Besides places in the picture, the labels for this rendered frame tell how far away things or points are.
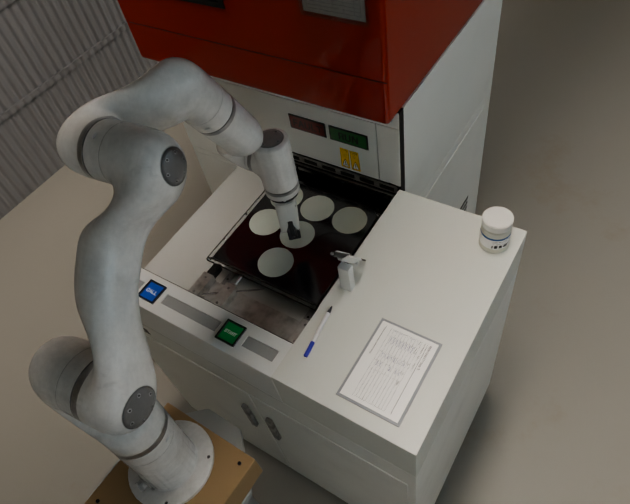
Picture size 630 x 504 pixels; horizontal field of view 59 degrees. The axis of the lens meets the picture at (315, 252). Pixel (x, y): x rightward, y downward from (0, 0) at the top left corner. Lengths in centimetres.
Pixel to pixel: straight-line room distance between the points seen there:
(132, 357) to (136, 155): 32
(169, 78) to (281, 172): 40
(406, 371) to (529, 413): 111
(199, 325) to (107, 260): 52
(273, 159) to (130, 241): 43
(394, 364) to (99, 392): 61
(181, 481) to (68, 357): 41
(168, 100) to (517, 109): 264
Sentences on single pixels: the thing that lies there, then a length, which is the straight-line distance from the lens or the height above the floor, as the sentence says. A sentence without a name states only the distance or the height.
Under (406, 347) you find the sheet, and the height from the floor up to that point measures 97.
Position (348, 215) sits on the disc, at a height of 90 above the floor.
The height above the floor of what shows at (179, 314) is 96.
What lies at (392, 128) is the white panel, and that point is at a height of 117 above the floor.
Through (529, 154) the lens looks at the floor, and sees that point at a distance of 309.
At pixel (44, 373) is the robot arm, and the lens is 102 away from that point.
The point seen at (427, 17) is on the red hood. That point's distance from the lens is 138.
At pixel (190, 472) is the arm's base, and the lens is 128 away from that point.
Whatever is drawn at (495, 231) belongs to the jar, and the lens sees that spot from 133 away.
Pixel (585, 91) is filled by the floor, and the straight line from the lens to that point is 354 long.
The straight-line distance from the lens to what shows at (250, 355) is 129.
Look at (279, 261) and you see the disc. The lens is 150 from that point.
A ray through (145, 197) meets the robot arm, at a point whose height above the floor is 153.
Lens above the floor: 207
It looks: 51 degrees down
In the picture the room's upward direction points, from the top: 13 degrees counter-clockwise
